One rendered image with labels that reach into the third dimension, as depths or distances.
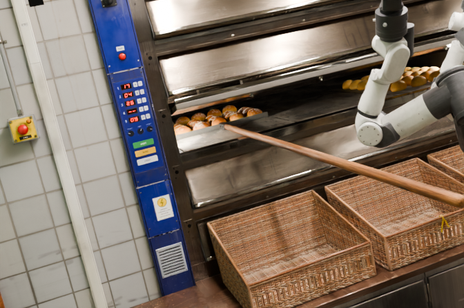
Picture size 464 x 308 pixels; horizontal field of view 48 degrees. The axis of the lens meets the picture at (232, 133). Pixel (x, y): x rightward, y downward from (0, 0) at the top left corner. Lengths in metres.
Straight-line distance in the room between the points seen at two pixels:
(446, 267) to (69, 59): 1.79
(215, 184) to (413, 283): 0.95
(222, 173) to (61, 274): 0.83
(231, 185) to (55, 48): 0.97
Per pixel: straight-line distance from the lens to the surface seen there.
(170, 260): 2.42
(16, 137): 2.22
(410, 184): 1.36
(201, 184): 2.39
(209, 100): 2.19
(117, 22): 2.26
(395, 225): 2.71
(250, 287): 2.03
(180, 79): 2.31
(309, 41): 2.53
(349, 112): 2.63
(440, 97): 1.60
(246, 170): 2.44
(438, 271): 2.39
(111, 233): 2.37
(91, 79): 2.27
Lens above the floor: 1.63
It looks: 10 degrees down
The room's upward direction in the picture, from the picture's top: 12 degrees counter-clockwise
